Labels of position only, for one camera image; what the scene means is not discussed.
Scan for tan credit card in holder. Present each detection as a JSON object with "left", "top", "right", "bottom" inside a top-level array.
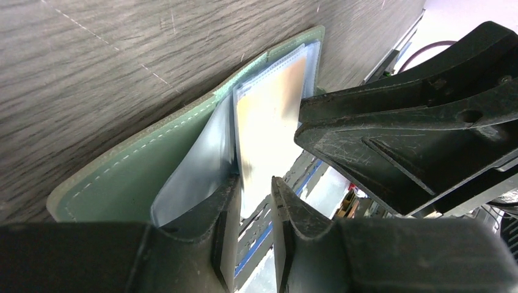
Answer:
[{"left": 235, "top": 51, "right": 307, "bottom": 218}]

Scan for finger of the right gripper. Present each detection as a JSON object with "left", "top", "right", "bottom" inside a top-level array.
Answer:
[{"left": 294, "top": 21, "right": 517, "bottom": 217}]

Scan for green card holder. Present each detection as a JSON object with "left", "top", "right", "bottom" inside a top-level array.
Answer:
[{"left": 46, "top": 25, "right": 326, "bottom": 222}]

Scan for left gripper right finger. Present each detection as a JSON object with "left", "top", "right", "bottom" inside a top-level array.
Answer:
[{"left": 271, "top": 177, "right": 517, "bottom": 292}]

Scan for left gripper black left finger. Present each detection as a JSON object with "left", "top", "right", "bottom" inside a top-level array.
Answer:
[{"left": 1, "top": 175, "right": 241, "bottom": 292}]

